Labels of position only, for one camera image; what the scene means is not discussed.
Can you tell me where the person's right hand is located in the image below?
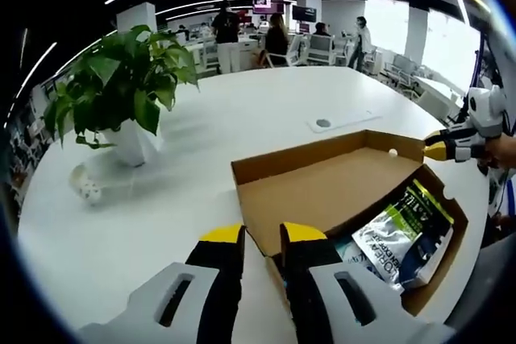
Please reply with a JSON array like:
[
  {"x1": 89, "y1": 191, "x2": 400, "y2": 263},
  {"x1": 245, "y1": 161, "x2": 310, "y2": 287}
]
[{"x1": 485, "y1": 132, "x2": 516, "y2": 168}]

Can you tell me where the pink lit monitor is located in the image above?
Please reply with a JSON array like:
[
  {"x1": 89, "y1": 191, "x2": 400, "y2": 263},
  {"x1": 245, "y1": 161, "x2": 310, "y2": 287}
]
[{"x1": 252, "y1": 0, "x2": 285, "y2": 14}]

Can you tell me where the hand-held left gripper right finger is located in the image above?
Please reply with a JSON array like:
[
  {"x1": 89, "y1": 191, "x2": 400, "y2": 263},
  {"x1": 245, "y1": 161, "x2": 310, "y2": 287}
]
[{"x1": 279, "y1": 221, "x2": 456, "y2": 344}]

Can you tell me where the white patterned paper cup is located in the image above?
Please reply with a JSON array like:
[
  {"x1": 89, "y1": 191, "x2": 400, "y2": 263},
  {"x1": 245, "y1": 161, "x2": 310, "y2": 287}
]
[{"x1": 69, "y1": 163, "x2": 102, "y2": 205}]

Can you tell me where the white and green pouch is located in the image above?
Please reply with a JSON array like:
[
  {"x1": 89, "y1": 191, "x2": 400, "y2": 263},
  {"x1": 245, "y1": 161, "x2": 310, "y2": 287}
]
[{"x1": 351, "y1": 177, "x2": 456, "y2": 287}]

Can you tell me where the white table cable cover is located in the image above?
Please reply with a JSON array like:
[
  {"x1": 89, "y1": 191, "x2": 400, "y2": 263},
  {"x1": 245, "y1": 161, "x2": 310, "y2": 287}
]
[{"x1": 306, "y1": 109, "x2": 382, "y2": 134}]

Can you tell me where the brown cardboard shoe box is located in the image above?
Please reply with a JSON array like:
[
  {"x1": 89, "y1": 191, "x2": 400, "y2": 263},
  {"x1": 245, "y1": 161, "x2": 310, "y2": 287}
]
[{"x1": 230, "y1": 129, "x2": 469, "y2": 318}]

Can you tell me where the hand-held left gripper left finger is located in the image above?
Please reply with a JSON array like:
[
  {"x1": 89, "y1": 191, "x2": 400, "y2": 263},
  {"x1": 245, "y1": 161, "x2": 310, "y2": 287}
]
[{"x1": 78, "y1": 223, "x2": 247, "y2": 344}]

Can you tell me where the dark monitor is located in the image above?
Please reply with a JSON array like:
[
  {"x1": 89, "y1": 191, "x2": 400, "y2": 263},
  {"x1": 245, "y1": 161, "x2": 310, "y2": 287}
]
[{"x1": 292, "y1": 5, "x2": 318, "y2": 23}]

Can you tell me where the green plant in white pot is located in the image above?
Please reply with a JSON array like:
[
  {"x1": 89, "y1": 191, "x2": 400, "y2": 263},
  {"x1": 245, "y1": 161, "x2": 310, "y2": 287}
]
[{"x1": 42, "y1": 24, "x2": 201, "y2": 168}]

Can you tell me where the white office chair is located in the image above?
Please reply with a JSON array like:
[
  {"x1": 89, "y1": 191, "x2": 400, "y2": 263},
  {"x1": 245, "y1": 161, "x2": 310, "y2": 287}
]
[{"x1": 308, "y1": 34, "x2": 335, "y2": 66}]

